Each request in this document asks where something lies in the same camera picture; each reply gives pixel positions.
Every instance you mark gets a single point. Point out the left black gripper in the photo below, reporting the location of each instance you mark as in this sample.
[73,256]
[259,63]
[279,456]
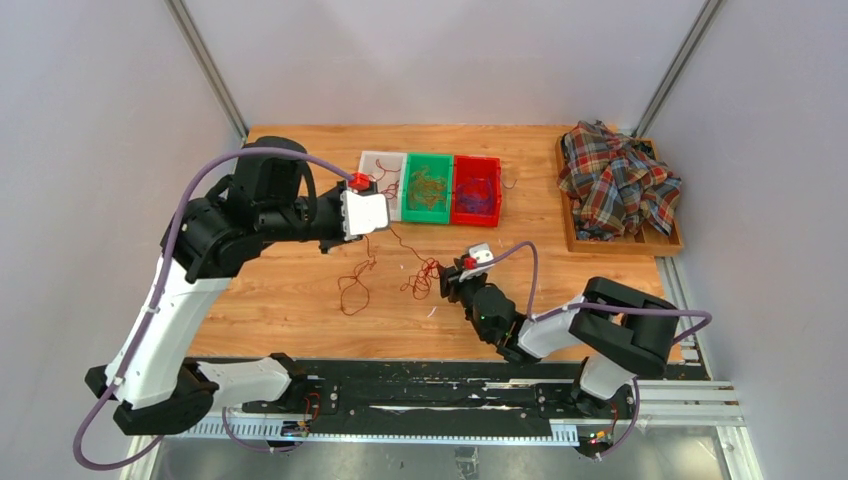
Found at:
[336,193]

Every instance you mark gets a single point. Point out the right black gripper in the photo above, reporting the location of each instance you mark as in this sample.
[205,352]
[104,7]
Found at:
[451,283]

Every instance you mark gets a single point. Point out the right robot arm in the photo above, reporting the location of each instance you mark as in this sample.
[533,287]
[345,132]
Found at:
[631,333]

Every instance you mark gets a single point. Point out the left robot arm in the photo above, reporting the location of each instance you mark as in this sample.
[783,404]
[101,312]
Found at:
[278,192]

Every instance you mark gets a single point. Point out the white plastic bin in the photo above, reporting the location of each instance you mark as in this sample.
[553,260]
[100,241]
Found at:
[388,170]

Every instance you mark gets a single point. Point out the red plastic bin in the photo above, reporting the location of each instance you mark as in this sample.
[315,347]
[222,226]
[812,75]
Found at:
[476,191]

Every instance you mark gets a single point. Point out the green plastic bin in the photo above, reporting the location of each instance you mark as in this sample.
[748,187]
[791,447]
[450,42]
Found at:
[428,183]

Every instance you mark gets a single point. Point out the plaid cloth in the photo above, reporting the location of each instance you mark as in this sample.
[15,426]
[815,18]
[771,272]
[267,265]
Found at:
[615,184]

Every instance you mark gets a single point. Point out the wooden tray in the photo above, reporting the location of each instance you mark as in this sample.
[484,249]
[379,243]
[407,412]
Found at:
[648,240]

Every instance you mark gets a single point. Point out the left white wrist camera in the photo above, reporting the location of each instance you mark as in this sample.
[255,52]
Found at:
[364,212]

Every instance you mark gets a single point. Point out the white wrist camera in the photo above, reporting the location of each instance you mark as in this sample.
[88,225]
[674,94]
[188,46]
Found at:
[477,255]
[364,212]

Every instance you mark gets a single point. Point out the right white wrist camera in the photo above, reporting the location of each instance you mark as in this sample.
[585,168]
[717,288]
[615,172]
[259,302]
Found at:
[477,255]

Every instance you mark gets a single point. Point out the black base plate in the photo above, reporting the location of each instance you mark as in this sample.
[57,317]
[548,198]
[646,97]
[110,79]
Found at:
[442,398]

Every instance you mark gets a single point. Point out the aluminium frame rail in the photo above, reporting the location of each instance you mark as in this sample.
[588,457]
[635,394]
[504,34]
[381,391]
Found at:
[686,427]

